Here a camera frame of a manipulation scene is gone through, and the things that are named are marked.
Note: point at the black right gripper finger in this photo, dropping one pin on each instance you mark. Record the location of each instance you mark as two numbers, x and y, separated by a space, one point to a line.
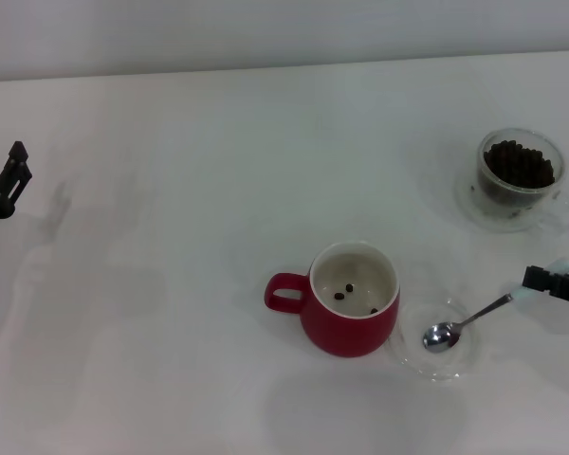
559 284

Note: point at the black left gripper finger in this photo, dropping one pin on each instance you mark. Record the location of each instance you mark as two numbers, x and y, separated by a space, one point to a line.
14 182

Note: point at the clear glass saucer with crumbs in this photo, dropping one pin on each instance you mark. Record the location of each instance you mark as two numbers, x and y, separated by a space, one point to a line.
469 213

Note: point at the clear glass cup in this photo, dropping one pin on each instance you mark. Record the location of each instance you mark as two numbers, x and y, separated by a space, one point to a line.
483 189

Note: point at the coffee bean pile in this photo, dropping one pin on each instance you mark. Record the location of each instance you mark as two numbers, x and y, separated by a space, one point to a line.
517 163

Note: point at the red ceramic mug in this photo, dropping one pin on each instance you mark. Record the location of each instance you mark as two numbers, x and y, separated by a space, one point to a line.
346 336

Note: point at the clear empty glass saucer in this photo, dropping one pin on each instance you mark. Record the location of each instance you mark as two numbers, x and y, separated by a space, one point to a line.
417 365

